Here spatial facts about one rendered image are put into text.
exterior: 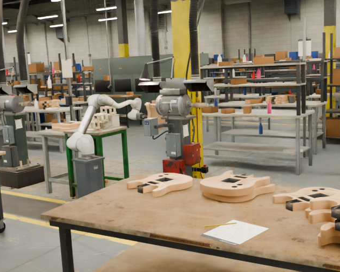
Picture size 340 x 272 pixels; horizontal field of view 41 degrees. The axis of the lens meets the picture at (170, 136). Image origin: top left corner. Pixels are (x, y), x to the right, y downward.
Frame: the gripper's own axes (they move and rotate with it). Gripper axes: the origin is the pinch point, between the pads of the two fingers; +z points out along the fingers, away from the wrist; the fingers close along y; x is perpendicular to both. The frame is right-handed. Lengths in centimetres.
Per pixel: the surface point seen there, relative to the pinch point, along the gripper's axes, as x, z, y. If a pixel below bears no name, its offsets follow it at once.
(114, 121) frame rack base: -8, -64, 4
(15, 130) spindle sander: -25, -240, 29
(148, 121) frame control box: 5, 24, 47
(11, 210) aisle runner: -103, -143, 125
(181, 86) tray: 39, 45, 3
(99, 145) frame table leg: -30, -53, 50
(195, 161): -47, 67, 17
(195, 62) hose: 67, 67, 5
